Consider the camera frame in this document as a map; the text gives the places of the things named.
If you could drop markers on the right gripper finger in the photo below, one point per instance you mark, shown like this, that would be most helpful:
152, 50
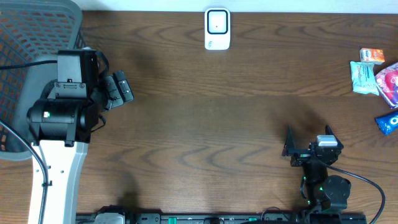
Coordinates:
289, 146
328, 130

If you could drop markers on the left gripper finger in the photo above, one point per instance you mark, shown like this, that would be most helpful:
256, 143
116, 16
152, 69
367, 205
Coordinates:
122, 92
114, 96

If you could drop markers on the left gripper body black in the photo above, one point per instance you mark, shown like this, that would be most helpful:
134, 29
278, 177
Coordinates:
106, 93

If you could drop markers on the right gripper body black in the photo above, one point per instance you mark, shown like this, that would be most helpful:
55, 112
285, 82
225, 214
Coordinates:
301, 157

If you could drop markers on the blue Oreo cookie packet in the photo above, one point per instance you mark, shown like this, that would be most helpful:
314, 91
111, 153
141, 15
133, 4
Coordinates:
387, 123

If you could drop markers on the teal wet wipes packet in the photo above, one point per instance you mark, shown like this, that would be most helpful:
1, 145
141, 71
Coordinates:
363, 78

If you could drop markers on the red purple snack packet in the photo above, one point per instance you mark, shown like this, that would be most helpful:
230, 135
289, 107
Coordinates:
386, 81

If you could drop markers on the small orange box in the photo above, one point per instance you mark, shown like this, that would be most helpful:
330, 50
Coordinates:
374, 56

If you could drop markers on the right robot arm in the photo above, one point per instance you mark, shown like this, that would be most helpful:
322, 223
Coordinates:
327, 195

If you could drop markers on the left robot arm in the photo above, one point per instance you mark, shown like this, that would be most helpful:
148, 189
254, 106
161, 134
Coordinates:
60, 130

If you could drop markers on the grey plastic mesh basket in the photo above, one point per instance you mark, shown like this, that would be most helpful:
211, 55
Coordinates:
32, 31

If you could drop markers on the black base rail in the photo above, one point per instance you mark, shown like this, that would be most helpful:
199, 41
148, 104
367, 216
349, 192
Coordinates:
154, 218

